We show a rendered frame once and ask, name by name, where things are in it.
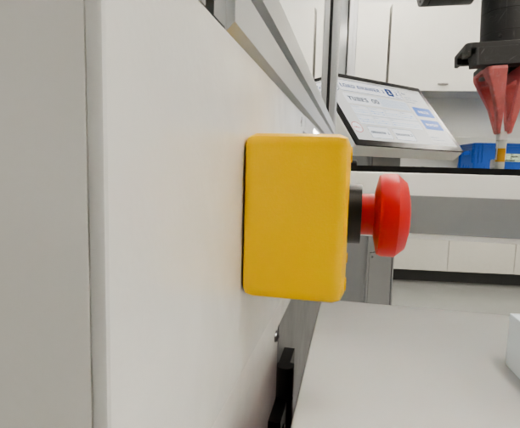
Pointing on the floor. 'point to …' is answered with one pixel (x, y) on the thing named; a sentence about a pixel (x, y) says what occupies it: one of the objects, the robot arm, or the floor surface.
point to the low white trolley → (411, 371)
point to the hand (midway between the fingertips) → (502, 126)
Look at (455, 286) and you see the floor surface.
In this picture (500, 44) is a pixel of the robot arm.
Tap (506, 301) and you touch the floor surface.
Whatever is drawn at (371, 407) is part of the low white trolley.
